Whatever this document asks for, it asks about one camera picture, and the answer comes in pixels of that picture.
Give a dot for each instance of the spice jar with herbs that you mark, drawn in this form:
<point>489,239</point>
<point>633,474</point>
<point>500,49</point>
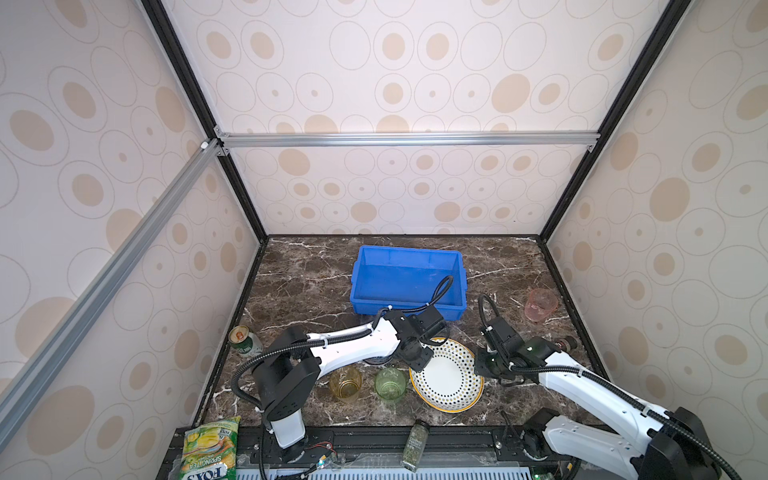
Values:
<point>415,445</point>

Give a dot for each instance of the silver aluminium side rail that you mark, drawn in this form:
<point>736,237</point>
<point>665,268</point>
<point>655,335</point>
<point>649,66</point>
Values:
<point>44,366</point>

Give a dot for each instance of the yellow rimmed dotted plate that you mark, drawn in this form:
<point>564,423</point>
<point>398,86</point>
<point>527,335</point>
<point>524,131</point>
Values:
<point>448,383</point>

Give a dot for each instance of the green beverage can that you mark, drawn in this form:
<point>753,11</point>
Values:
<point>244,342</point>

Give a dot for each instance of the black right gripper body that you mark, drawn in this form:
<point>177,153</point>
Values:
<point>490,365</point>

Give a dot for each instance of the blue plastic bin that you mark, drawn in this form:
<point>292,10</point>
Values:
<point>407,278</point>

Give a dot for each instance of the brown spice jar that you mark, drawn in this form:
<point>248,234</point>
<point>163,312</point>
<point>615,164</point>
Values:
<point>567,344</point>

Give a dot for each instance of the pink plastic cup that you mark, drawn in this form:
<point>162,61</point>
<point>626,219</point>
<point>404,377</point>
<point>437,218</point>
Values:
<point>540,304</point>

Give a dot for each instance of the yellow green snack bag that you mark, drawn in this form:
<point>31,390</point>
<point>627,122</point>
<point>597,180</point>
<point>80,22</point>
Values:
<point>210,451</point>

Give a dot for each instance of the silver aluminium crossbar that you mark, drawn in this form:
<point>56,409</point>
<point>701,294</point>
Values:
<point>409,139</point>

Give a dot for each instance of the black right corner post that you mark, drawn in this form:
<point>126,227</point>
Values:
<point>648,56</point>

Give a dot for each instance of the green glass cup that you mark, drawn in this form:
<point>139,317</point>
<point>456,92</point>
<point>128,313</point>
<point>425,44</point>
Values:
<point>390,384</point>

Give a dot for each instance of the black corner frame post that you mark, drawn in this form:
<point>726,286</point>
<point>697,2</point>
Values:
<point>161,24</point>

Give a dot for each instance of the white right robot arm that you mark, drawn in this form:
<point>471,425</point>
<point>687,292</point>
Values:
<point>639,439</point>

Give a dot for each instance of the yellow glass cup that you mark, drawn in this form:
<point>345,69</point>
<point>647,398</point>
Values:
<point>345,383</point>

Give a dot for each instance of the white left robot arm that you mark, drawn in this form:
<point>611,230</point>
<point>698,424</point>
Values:
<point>291,366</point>

